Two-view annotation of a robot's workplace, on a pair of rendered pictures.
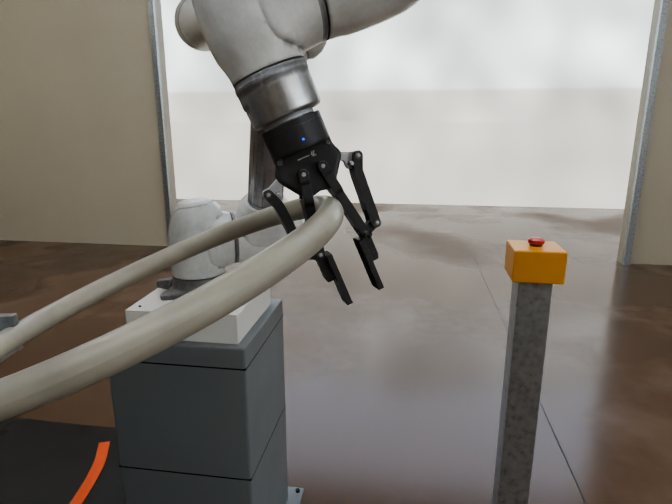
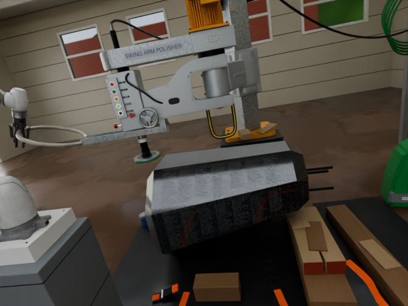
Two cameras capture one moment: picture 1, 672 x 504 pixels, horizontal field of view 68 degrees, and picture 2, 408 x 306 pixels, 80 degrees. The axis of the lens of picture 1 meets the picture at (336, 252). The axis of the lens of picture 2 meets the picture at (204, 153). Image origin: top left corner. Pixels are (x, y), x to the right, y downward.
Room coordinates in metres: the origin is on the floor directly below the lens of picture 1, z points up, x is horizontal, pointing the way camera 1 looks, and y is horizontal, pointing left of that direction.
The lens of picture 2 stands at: (2.49, 1.34, 1.45)
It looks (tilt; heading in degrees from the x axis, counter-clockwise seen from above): 18 degrees down; 180
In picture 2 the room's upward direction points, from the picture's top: 11 degrees counter-clockwise
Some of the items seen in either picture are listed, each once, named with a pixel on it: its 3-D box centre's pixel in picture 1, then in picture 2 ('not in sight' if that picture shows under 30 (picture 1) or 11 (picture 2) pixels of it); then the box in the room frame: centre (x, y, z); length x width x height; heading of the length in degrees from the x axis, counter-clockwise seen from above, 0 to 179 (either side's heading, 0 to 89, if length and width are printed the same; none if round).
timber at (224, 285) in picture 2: not in sight; (217, 286); (1.22, 1.26, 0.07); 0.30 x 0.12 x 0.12; 79
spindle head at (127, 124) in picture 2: not in sight; (142, 100); (0.56, 0.96, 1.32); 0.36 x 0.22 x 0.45; 90
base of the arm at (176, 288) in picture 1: (193, 281); (25, 224); (1.42, 0.43, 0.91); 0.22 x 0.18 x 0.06; 85
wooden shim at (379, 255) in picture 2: not in sight; (378, 253); (1.27, 2.32, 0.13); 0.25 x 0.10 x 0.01; 179
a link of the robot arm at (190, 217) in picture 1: (199, 235); (6, 200); (1.42, 0.40, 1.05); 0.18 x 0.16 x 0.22; 109
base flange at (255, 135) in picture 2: not in sight; (248, 130); (0.00, 1.85, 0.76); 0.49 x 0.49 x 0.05; 81
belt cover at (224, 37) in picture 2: not in sight; (167, 52); (0.56, 1.23, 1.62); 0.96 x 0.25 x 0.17; 90
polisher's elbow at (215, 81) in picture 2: not in sight; (215, 82); (0.57, 1.53, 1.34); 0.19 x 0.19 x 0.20
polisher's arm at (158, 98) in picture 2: not in sight; (182, 95); (0.58, 1.27, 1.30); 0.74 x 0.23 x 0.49; 90
